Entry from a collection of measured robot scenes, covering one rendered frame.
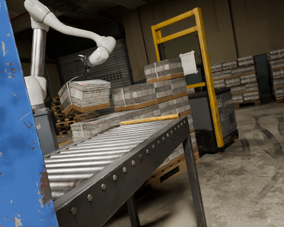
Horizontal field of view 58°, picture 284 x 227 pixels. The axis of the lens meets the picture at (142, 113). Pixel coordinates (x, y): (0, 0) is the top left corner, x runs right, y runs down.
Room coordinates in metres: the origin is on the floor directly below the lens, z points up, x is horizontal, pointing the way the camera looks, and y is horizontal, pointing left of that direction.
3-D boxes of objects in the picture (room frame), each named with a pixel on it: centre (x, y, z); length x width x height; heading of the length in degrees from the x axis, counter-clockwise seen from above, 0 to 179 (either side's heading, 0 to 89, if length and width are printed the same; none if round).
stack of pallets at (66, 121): (9.04, 2.33, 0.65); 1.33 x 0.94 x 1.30; 159
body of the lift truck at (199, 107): (3.71, -0.92, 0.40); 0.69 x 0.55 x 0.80; 46
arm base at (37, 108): (1.87, 0.77, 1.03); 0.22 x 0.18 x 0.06; 11
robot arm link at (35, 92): (1.90, 0.78, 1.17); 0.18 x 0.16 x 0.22; 12
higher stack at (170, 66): (3.13, -0.36, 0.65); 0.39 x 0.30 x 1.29; 46
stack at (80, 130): (2.60, 0.14, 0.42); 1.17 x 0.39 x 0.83; 136
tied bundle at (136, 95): (2.70, 0.05, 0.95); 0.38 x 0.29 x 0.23; 45
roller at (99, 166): (0.93, 0.34, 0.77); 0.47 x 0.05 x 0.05; 65
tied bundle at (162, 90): (2.91, -0.16, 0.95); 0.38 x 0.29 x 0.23; 48
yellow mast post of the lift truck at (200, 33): (3.22, -0.90, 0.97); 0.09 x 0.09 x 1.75; 46
